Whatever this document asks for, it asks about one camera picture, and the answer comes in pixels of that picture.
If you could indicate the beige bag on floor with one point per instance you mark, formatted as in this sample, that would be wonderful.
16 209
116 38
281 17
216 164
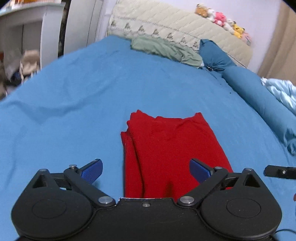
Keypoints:
29 63

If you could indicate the red knit sweater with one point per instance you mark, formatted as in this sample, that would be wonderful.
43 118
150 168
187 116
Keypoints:
158 152

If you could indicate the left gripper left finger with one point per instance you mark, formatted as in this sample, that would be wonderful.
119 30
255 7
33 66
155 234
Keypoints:
55 206

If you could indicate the blue bed sheet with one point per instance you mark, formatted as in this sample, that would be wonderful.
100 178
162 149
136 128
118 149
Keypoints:
74 110

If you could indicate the plush toys row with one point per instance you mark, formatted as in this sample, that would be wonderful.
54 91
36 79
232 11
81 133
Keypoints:
226 23

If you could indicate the blue duvet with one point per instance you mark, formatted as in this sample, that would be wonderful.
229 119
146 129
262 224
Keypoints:
248 85

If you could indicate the green pillow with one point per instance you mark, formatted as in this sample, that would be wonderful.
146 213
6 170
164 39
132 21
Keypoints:
166 49

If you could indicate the cream quilted headboard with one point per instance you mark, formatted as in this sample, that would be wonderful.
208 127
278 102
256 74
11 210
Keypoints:
162 20

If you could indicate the dark blue pillow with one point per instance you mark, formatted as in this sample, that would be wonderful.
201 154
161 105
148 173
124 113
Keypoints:
213 56

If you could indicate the light blue satin blanket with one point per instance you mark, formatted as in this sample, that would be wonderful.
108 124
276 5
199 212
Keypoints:
283 90

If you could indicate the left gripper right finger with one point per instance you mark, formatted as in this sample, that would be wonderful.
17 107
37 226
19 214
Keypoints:
232 206

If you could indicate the grey white wardrobe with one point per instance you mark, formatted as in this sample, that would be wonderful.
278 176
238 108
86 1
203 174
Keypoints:
80 21

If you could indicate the beige curtain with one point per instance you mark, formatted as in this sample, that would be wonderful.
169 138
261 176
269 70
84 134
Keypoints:
279 61

